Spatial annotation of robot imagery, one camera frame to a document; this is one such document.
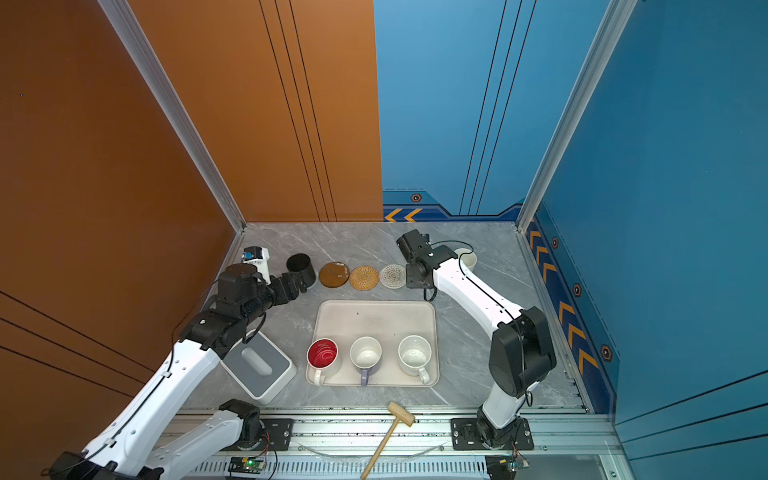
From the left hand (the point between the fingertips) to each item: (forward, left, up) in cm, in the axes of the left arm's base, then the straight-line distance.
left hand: (290, 274), depth 77 cm
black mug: (+15, +4, -15) cm, 22 cm away
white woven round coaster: (+15, -27, -22) cm, 38 cm away
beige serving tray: (-1, -25, -24) cm, 34 cm away
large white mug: (-13, -33, -21) cm, 41 cm away
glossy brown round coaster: (+16, -6, -23) cm, 29 cm away
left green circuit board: (-38, +8, -25) cm, 47 cm away
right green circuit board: (-38, -53, -24) cm, 69 cm away
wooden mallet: (-28, -29, -22) cm, 45 cm away
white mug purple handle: (-12, -19, -22) cm, 31 cm away
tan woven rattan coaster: (+15, -16, -22) cm, 31 cm away
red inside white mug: (-13, -7, -22) cm, 26 cm away
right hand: (+6, -34, -9) cm, 36 cm away
